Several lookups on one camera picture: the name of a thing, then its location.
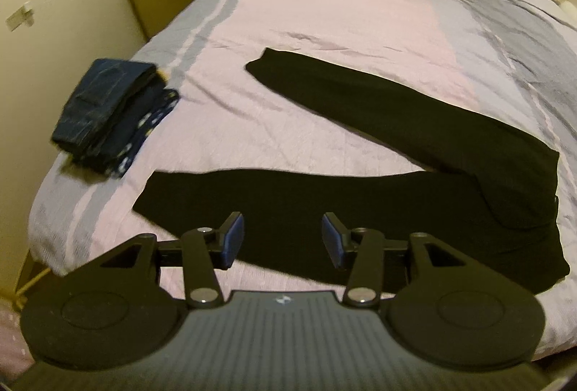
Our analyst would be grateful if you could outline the folded dark jeans stack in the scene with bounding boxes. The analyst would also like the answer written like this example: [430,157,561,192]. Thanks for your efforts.
[51,58,165,160]

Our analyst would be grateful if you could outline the pink grey bed cover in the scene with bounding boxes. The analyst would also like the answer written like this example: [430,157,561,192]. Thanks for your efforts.
[26,0,577,360]

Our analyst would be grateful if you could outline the patterned navy folded garment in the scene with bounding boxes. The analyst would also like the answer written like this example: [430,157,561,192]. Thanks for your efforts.
[90,85,180,178]

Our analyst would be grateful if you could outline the black pants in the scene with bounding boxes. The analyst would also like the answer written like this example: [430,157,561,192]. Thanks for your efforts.
[132,46,571,296]

